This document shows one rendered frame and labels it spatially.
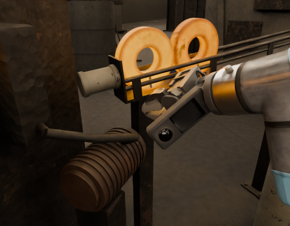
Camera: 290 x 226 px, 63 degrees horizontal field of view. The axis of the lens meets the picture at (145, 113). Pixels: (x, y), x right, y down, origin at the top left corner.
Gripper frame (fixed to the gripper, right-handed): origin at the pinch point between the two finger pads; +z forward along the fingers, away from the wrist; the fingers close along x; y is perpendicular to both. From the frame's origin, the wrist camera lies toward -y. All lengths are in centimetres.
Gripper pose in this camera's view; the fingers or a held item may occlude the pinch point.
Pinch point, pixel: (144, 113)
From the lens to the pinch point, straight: 52.5
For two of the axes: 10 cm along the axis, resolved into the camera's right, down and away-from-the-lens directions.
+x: -6.0, -7.2, -3.4
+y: 5.6, -6.9, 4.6
